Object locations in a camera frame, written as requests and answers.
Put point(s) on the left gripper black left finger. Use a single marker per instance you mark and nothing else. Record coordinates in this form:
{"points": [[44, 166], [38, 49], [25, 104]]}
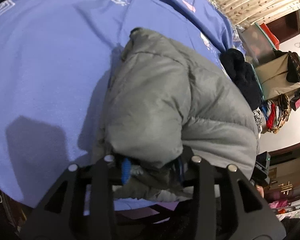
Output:
{"points": [[80, 204]]}

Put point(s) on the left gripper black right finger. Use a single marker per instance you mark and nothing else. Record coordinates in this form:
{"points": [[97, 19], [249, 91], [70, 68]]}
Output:
{"points": [[225, 205]]}

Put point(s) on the grey puffer jacket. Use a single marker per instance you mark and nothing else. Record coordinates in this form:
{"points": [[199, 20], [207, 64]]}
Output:
{"points": [[163, 97]]}

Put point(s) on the pile of colourful clothes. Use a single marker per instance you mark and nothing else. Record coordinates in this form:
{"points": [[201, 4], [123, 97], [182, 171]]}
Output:
{"points": [[277, 111]]}

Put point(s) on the person's right hand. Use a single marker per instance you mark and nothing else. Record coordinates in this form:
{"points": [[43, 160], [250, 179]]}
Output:
{"points": [[260, 189]]}

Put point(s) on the black white patterned garment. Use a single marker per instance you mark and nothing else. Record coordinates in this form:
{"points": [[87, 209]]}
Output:
{"points": [[258, 115]]}

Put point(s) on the dark navy fleece garment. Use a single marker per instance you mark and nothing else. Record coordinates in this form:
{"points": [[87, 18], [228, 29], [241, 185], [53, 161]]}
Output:
{"points": [[242, 75]]}

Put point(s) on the beige fabric storage bag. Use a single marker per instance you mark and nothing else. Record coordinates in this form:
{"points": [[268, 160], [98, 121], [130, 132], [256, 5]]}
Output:
{"points": [[272, 78]]}

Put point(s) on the clear storage box teal lid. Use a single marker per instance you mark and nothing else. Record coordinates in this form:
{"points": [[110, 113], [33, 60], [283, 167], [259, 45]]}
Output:
{"points": [[257, 44]]}

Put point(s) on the red folded cloth on box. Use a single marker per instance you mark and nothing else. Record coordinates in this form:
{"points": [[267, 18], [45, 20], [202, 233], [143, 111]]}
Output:
{"points": [[272, 37]]}

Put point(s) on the dark brown door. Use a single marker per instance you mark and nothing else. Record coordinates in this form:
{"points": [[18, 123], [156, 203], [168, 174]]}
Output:
{"points": [[286, 27]]}

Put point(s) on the blue patterned bed sheet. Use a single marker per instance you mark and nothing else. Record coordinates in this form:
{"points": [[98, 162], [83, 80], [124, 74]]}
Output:
{"points": [[56, 58]]}

